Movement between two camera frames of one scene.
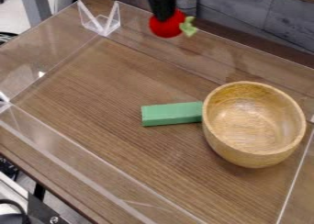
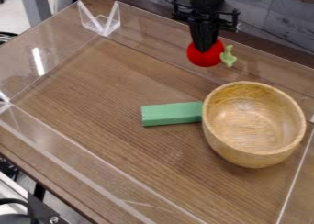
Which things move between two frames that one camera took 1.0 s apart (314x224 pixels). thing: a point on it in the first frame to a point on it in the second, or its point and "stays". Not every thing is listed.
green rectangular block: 176,113 stays
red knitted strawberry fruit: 173,27 to 208,58
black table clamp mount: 39,210 stays
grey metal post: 37,5 stays
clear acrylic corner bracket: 101,24 stays
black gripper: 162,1 to 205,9
